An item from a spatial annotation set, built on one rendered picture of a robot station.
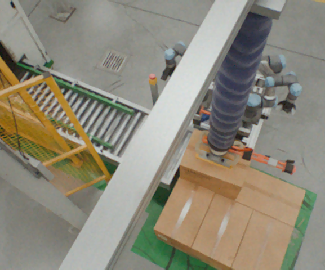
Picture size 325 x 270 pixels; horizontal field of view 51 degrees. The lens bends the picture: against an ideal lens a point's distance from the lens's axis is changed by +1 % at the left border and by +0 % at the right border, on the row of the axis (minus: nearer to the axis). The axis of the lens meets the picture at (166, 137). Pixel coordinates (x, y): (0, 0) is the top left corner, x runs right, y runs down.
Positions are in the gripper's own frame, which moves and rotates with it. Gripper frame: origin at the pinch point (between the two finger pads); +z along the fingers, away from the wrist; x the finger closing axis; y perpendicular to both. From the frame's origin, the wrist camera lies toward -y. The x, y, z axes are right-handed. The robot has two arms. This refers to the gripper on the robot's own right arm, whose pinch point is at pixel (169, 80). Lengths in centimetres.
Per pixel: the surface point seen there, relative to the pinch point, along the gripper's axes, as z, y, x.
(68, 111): -17, -75, 40
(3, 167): -51, -135, 24
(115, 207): -156, -124, -81
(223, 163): 42, -23, -72
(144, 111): 90, 0, 39
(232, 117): -36, -20, -69
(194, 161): 55, -30, -47
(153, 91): 69, 17, 37
